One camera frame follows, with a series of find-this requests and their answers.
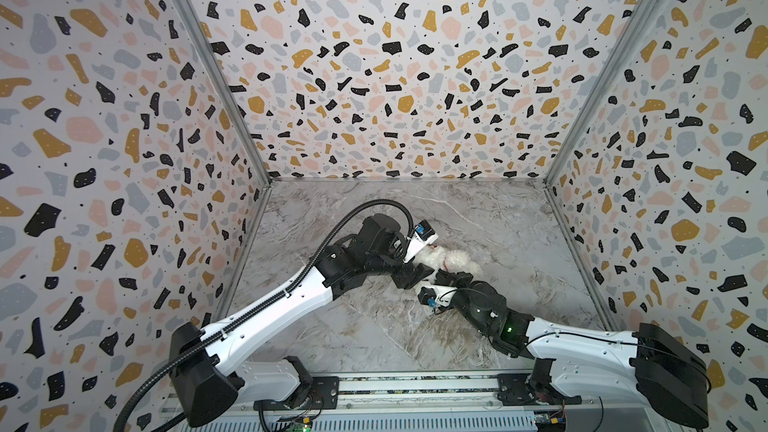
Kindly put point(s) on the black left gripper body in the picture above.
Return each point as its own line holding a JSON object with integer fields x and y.
{"x": 394, "y": 265}

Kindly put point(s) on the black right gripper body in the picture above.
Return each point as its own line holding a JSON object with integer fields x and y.
{"x": 450, "y": 281}

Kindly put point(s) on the white plush teddy bear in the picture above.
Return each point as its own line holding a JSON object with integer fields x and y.
{"x": 449, "y": 260}

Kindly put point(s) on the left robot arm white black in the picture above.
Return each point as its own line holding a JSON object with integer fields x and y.
{"x": 211, "y": 370}

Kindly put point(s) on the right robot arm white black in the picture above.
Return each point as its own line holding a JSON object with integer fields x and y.
{"x": 646, "y": 366}

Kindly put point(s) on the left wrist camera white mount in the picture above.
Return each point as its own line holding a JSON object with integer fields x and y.
{"x": 423, "y": 235}

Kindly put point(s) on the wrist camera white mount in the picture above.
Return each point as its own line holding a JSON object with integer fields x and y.
{"x": 423, "y": 235}
{"x": 437, "y": 298}

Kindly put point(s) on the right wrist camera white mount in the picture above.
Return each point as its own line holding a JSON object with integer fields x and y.
{"x": 437, "y": 298}

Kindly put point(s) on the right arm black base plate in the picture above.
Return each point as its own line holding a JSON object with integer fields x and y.
{"x": 517, "y": 389}

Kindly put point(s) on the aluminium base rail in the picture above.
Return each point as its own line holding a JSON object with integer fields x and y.
{"x": 465, "y": 400}

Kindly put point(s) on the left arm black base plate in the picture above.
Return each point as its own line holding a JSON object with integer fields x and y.
{"x": 321, "y": 393}

